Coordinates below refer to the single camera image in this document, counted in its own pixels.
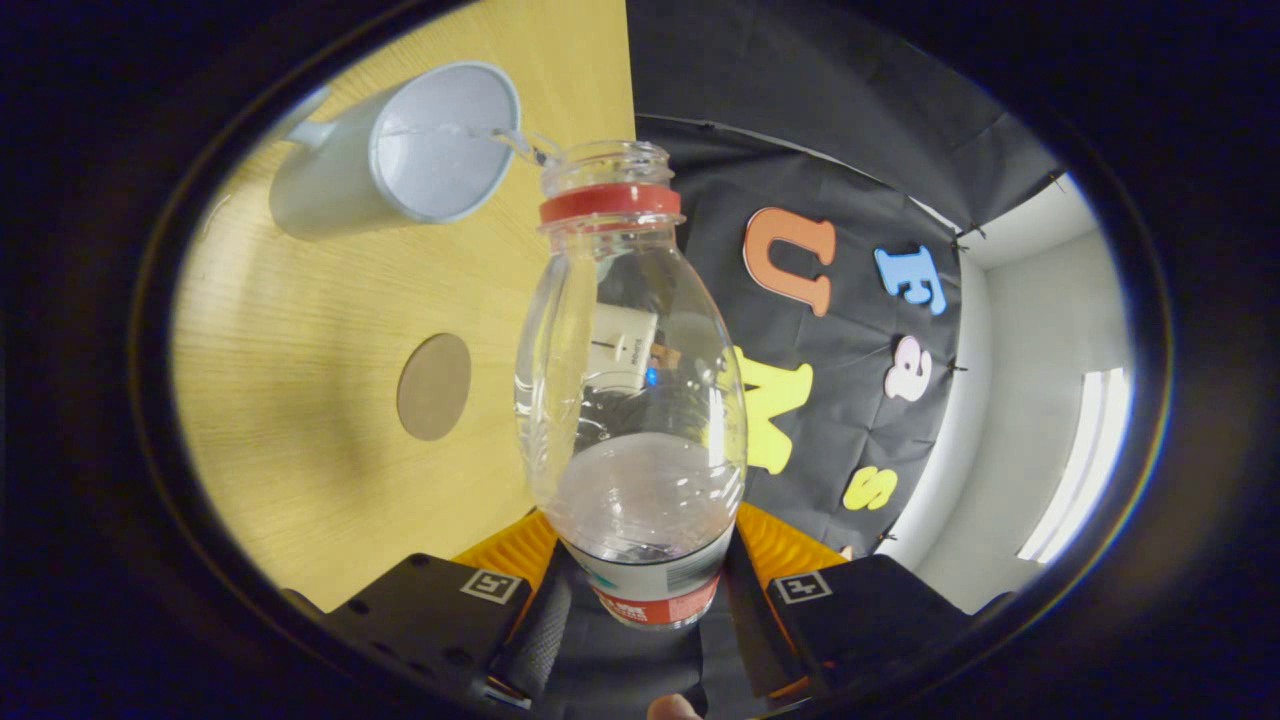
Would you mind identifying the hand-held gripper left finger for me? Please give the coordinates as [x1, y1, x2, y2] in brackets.
[320, 510, 579, 711]

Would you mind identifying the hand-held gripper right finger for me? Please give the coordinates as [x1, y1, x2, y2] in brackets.
[720, 502, 1013, 701]

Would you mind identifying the clear plastic juice bottle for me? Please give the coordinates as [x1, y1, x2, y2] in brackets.
[514, 140, 749, 631]

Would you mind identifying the round brown coaster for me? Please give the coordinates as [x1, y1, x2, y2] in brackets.
[396, 333, 473, 443]

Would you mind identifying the white cup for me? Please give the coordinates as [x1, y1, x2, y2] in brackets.
[268, 62, 523, 243]

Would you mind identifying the white toaster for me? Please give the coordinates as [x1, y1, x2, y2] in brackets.
[590, 305, 661, 391]

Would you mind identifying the wooden table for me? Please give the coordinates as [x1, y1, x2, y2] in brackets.
[170, 0, 638, 613]

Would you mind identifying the large ceiling light panel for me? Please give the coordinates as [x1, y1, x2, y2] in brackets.
[1017, 368, 1131, 564]

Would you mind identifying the black backdrop cloth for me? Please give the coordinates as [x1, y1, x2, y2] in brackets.
[530, 0, 1066, 716]

